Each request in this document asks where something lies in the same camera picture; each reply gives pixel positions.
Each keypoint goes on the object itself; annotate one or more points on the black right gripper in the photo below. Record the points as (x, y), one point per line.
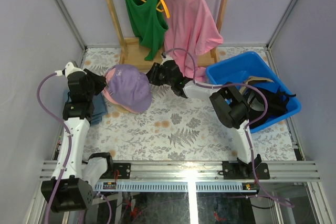
(153, 75)

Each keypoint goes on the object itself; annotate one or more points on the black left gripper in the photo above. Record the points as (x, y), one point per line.
(92, 82)

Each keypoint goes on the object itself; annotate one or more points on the purple cap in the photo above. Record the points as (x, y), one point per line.
(128, 87)

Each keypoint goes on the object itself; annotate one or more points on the beige sport cap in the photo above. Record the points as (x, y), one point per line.
(253, 80)

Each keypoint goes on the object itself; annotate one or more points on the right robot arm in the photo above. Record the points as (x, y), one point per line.
(228, 103)

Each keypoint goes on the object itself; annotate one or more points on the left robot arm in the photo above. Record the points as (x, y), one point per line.
(71, 185)

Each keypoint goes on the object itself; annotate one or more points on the folded blue cloth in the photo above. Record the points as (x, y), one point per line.
(100, 109)

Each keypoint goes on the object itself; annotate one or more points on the wooden clothes rack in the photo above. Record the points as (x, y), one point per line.
(133, 53)

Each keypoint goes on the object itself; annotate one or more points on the wooden hat stand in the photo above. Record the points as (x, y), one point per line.
(121, 109)

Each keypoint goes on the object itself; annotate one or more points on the pink t-shirt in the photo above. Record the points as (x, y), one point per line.
(191, 27)

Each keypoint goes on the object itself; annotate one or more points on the green tank top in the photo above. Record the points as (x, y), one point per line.
(148, 24)

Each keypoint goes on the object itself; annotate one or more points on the blue plastic bin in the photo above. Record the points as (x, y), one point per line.
(238, 68)

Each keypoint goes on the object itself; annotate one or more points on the black sport cap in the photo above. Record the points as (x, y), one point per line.
(277, 105)

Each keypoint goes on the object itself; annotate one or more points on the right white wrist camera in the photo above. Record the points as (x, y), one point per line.
(165, 57)

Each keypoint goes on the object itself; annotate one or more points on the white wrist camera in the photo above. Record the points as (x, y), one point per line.
(70, 68)
(165, 57)

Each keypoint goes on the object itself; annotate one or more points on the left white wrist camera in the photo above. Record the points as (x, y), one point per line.
(70, 68)

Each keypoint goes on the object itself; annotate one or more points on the aluminium mounting rail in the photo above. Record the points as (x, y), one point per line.
(210, 176)

